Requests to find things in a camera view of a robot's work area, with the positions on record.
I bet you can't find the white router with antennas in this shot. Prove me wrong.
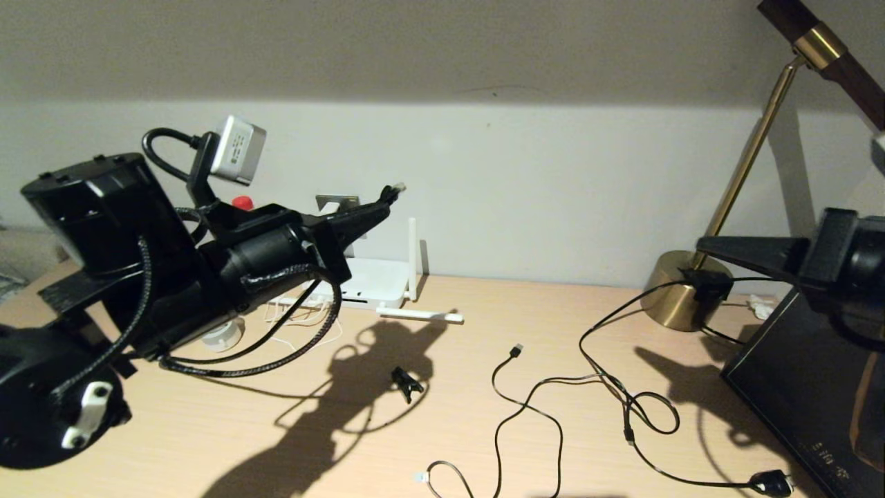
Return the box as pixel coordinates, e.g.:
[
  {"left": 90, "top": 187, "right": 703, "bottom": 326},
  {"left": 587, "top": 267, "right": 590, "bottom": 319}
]
[{"left": 266, "top": 218, "right": 464, "bottom": 324}]

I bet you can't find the brass desk lamp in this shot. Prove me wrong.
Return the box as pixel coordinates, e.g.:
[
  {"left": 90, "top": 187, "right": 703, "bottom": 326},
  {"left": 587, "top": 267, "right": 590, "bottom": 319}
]
[{"left": 642, "top": 0, "right": 885, "bottom": 331}]

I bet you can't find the small round white clear gadget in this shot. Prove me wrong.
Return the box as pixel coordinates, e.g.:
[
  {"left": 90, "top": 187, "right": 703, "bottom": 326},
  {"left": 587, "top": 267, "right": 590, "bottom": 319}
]
[{"left": 201, "top": 318, "right": 244, "bottom": 352}]

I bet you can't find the dark gift bag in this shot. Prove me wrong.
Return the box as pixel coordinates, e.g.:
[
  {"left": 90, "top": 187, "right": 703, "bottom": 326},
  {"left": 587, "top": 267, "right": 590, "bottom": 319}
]
[{"left": 720, "top": 287, "right": 885, "bottom": 498}]

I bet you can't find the small black clip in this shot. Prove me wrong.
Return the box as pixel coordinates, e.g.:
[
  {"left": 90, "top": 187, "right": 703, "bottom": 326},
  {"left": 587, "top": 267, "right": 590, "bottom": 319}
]
[{"left": 391, "top": 366, "right": 425, "bottom": 403}]

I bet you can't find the grey cushion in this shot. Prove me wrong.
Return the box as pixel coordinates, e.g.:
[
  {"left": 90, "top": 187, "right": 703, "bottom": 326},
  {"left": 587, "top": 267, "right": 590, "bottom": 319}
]
[{"left": 0, "top": 230, "right": 70, "bottom": 277}]

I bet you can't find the patterned grey fabric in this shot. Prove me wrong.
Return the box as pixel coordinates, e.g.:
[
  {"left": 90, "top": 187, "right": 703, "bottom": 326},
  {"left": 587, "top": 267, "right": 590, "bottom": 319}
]
[{"left": 0, "top": 273, "right": 28, "bottom": 305}]

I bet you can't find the grey wall power socket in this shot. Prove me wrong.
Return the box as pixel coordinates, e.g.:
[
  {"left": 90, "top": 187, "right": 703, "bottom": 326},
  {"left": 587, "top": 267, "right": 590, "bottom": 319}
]
[{"left": 316, "top": 195, "right": 362, "bottom": 239}]

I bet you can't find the thin white power cable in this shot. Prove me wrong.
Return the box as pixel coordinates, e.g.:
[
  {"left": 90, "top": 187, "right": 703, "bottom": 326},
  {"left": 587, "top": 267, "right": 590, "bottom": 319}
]
[{"left": 266, "top": 297, "right": 344, "bottom": 355}]

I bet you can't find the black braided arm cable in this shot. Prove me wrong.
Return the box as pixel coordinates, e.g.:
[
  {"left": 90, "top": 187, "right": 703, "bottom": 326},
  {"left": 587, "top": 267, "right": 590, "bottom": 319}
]
[
  {"left": 159, "top": 265, "right": 344, "bottom": 378},
  {"left": 52, "top": 239, "right": 154, "bottom": 403}
]

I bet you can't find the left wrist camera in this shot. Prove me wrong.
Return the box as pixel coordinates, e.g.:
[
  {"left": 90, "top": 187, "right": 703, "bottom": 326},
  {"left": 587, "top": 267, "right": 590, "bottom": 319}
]
[{"left": 209, "top": 115, "right": 268, "bottom": 186}]

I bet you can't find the black left camera cable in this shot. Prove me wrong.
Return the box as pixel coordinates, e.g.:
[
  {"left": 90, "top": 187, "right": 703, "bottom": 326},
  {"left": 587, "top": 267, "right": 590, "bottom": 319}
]
[{"left": 142, "top": 128, "right": 208, "bottom": 184}]

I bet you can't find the black USB cable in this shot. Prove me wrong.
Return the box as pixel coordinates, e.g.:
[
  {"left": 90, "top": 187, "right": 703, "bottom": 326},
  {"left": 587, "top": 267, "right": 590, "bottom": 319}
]
[{"left": 491, "top": 344, "right": 633, "bottom": 498}]

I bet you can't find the black lamp power cord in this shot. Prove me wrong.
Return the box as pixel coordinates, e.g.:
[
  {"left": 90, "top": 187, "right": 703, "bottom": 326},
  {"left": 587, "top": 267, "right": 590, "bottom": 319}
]
[{"left": 578, "top": 268, "right": 796, "bottom": 496}]

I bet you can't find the thin black cable white connector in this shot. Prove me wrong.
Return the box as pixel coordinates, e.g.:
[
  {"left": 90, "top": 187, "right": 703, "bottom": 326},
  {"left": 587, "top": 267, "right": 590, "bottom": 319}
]
[{"left": 415, "top": 459, "right": 478, "bottom": 498}]

